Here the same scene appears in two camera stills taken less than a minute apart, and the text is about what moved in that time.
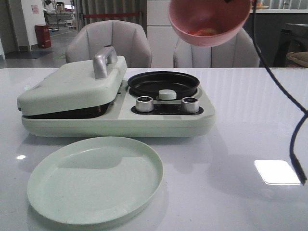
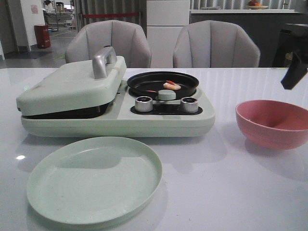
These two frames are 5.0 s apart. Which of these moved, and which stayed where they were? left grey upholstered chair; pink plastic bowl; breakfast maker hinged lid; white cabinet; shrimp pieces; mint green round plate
Moved: pink plastic bowl; shrimp pieces
Stayed: white cabinet; mint green round plate; breakfast maker hinged lid; left grey upholstered chair
